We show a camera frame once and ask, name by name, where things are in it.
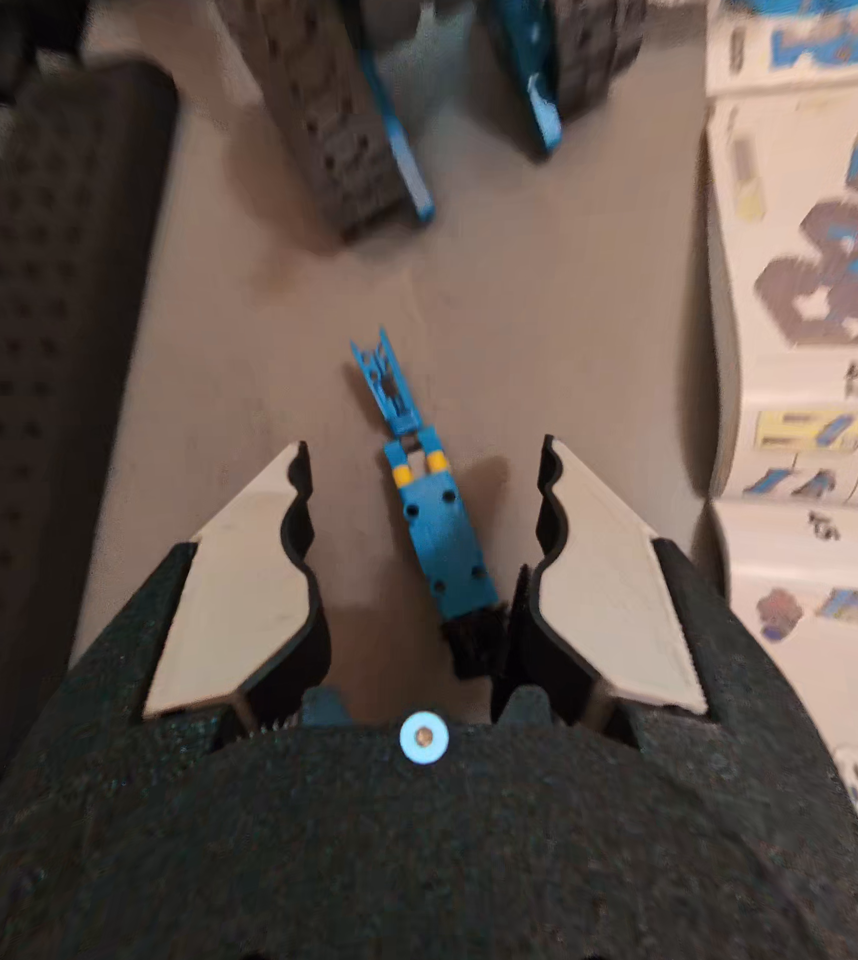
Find blue motor block yellow pins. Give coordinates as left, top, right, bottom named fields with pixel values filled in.
left=391, top=448, right=502, bottom=621

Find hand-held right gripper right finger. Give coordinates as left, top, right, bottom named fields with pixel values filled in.
left=491, top=433, right=709, bottom=734

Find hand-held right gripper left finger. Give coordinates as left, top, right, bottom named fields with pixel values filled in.
left=142, top=441, right=332, bottom=734

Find instruction booklet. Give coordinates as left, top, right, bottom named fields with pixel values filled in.
left=705, top=82, right=858, bottom=933

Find black wheel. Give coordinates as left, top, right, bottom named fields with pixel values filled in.
left=440, top=603, right=510, bottom=681

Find blue sticker sheet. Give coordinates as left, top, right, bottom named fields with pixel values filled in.
left=705, top=0, right=858, bottom=96

